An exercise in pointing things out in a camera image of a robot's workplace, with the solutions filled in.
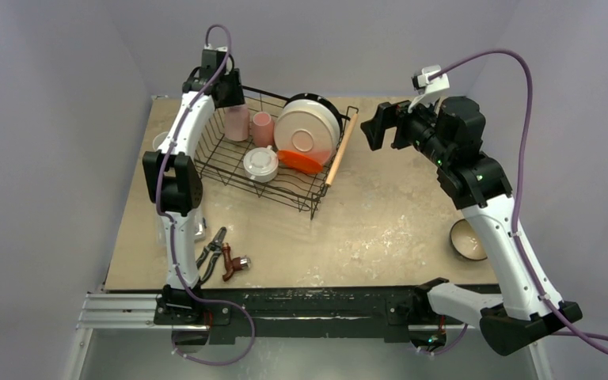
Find pink rimmed large plate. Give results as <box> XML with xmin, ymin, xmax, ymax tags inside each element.
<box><xmin>274</xmin><ymin>100</ymin><xmax>341</xmax><ymax>165</ymax></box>

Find brown handled tool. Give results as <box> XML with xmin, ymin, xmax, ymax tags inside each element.
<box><xmin>221</xmin><ymin>242</ymin><xmax>252</xmax><ymax>282</ymax></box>

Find green mug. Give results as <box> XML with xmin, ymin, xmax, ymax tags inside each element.
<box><xmin>152</xmin><ymin>131</ymin><xmax>169</xmax><ymax>152</ymax></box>

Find red rimmed plate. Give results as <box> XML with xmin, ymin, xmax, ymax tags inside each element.
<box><xmin>284</xmin><ymin>93</ymin><xmax>347</xmax><ymax>133</ymax></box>

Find orange plate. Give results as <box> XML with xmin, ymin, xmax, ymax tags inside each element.
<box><xmin>276</xmin><ymin>150</ymin><xmax>323</xmax><ymax>174</ymax></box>

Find black pliers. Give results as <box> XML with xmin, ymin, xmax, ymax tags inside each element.
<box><xmin>196</xmin><ymin>226</ymin><xmax>227</xmax><ymax>285</ymax></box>

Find dark ceramic bowl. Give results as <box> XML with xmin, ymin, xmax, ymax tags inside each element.
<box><xmin>449</xmin><ymin>219</ymin><xmax>488</xmax><ymax>261</ymax></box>

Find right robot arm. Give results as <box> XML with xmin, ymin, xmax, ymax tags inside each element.
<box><xmin>360</xmin><ymin>97</ymin><xmax>583</xmax><ymax>356</ymax></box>

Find clear plastic screw box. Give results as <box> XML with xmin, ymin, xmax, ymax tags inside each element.
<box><xmin>154</xmin><ymin>208</ymin><xmax>207</xmax><ymax>247</ymax></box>

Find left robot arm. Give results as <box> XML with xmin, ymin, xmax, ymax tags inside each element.
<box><xmin>142</xmin><ymin>47</ymin><xmax>245</xmax><ymax>325</ymax></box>

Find black wire dish rack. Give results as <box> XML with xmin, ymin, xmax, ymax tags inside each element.
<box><xmin>193</xmin><ymin>83</ymin><xmax>361</xmax><ymax>220</ymax></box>

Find black base frame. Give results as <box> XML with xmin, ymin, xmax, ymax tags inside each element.
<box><xmin>75</xmin><ymin>285</ymin><xmax>538</xmax><ymax>348</ymax></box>

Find white enamel mug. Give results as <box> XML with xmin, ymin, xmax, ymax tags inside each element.
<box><xmin>242</xmin><ymin>146</ymin><xmax>279</xmax><ymax>183</ymax></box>

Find light pink mug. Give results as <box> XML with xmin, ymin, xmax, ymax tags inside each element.
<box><xmin>224</xmin><ymin>104</ymin><xmax>250</xmax><ymax>142</ymax></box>

